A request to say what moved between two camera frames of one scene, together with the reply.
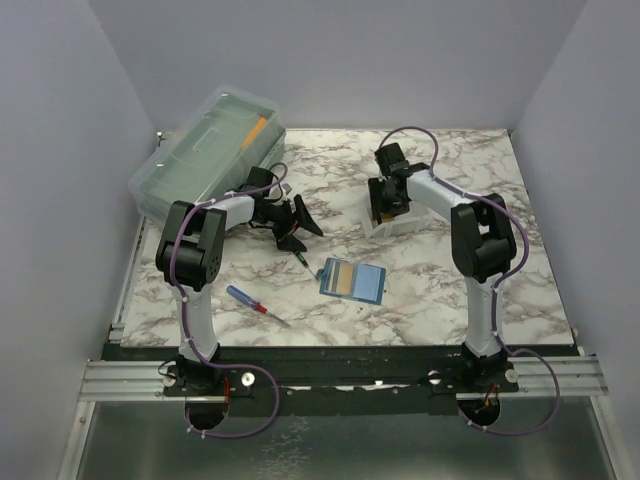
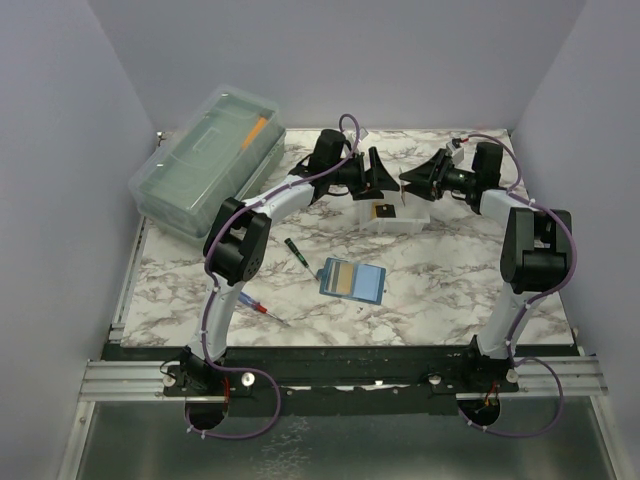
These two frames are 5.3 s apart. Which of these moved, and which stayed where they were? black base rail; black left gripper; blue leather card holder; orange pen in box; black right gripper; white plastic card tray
Moved: black right gripper; black left gripper
Stayed: blue leather card holder; black base rail; orange pen in box; white plastic card tray
